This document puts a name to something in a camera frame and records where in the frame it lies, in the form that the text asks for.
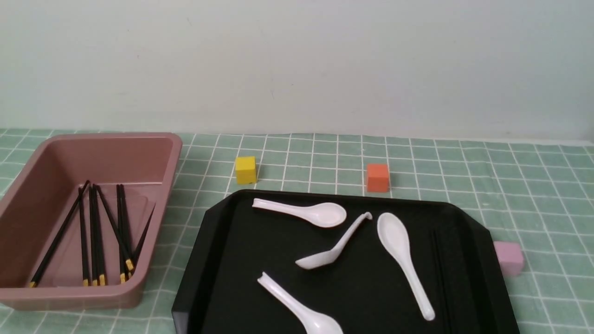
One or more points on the white spoon bottom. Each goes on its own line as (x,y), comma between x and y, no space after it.
(313,322)

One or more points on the orange cube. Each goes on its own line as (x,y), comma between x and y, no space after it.
(377,178)

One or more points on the white spoon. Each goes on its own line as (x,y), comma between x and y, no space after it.
(313,322)
(395,239)
(328,257)
(324,215)

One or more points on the pink plastic bin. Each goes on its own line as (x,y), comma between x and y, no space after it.
(35,205)

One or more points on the green checkered tablecloth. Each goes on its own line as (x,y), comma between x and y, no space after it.
(540,196)

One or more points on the pink cube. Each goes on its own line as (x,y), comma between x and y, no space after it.
(510,257)

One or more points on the black plastic tray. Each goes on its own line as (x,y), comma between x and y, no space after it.
(364,290)

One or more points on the yellow cube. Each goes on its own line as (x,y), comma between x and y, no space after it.
(246,170)

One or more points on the black chopstick yellow tip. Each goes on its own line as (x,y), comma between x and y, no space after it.
(99,238)
(141,241)
(94,255)
(84,247)
(42,267)

